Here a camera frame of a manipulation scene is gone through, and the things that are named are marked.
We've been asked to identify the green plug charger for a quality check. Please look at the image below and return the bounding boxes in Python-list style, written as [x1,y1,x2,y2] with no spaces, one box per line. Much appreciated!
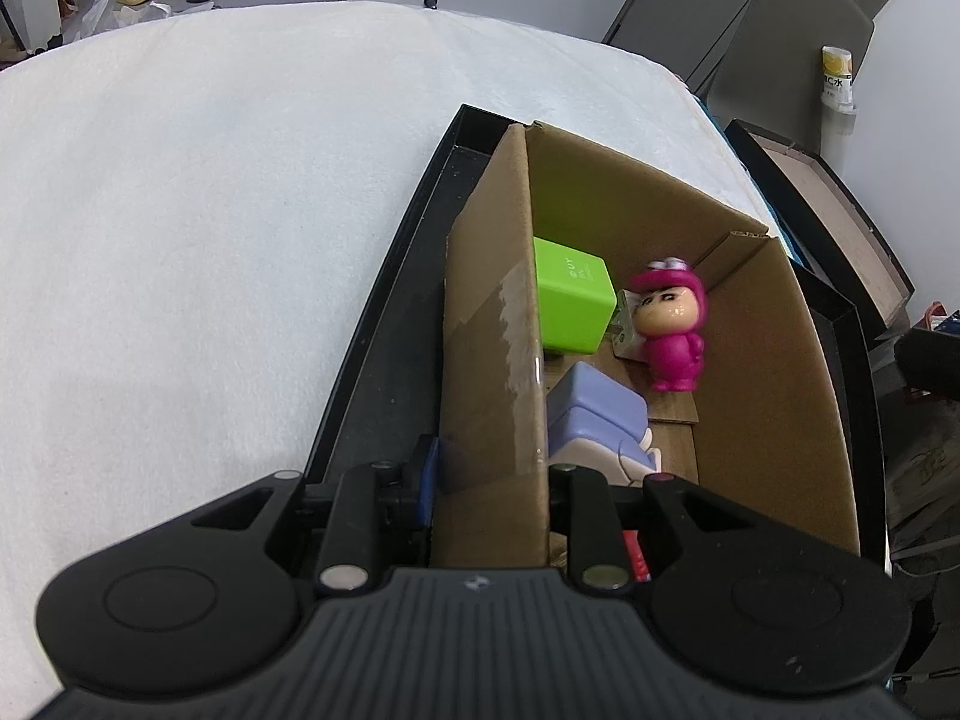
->
[532,236,638,361]

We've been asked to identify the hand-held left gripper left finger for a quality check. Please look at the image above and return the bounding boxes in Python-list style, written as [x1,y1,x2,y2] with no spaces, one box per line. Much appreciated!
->
[191,435,443,593]

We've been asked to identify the grey door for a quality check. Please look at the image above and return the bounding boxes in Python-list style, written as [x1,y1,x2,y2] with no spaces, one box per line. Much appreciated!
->
[600,0,893,83]

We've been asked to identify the purple plug charger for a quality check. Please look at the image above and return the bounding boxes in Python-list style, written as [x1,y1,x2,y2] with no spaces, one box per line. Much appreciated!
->
[546,361,665,487]

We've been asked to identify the pink cartoon figurine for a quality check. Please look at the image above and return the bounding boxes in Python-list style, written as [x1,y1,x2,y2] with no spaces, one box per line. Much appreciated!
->
[628,259,710,395]

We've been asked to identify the white plastic bags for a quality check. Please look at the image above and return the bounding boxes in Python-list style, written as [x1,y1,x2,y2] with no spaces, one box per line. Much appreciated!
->
[73,0,217,37]

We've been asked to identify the brown cardboard box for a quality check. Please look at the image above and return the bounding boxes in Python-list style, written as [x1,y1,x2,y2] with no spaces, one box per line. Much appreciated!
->
[431,120,863,571]

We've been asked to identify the black shallow tray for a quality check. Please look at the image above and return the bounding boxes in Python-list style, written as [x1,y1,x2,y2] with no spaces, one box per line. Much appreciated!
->
[304,103,893,580]

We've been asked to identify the black lid with brown inside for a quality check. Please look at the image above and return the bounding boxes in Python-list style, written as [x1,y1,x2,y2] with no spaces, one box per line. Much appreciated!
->
[724,118,916,332]

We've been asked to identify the yellow and white bottle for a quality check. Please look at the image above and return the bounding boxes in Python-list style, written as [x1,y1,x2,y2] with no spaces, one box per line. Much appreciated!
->
[820,45,857,110]

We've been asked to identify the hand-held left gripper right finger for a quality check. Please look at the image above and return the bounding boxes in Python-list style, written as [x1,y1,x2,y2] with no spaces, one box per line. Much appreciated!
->
[547,463,752,592]

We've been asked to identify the grey leaning board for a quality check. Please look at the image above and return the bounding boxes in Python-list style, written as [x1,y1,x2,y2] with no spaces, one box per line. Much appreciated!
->
[705,0,875,130]

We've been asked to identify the small red object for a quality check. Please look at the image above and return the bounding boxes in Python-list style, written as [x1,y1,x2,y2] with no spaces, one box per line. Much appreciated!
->
[621,529,655,586]

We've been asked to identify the grey table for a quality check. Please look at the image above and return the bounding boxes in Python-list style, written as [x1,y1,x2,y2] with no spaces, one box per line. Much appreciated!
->
[892,324,960,395]

